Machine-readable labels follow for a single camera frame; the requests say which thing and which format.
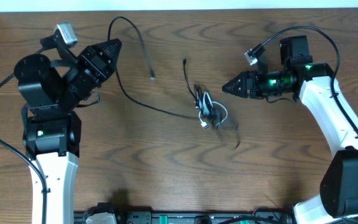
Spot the white usb cable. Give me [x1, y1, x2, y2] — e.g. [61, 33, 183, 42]
[195, 90, 229, 130]

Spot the black usb cable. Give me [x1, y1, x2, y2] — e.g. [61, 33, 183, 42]
[107, 16, 241, 149]

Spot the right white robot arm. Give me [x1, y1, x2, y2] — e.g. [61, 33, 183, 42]
[222, 35, 358, 223]

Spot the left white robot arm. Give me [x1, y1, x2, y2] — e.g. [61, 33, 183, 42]
[14, 39, 122, 223]

